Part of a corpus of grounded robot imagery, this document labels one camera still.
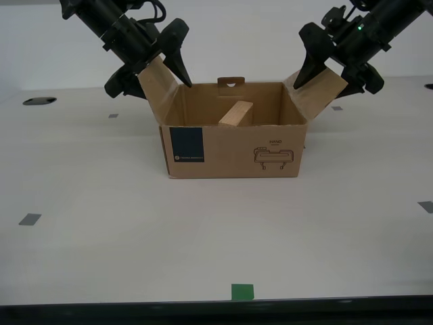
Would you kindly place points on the grey tape square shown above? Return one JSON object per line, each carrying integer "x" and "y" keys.
{"x": 29, "y": 219}
{"x": 336, "y": 108}
{"x": 427, "y": 206}
{"x": 114, "y": 116}

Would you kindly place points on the brown cardboard box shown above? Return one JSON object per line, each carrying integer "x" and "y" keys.
{"x": 236, "y": 152}

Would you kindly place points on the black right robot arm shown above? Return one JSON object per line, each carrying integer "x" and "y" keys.
{"x": 399, "y": 17}

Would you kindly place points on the green tape marker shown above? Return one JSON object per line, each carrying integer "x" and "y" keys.
{"x": 242, "y": 291}

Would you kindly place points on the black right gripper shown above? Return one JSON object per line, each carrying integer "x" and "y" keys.
{"x": 362, "y": 44}

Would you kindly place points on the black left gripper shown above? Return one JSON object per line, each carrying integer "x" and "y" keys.
{"x": 132, "y": 44}

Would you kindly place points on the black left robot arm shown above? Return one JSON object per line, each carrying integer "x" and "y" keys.
{"x": 88, "y": 10}

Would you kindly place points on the light wooden block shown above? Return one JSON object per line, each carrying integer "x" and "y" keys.
{"x": 236, "y": 115}

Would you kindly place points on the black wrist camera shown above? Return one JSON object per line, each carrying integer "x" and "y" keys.
{"x": 335, "y": 18}

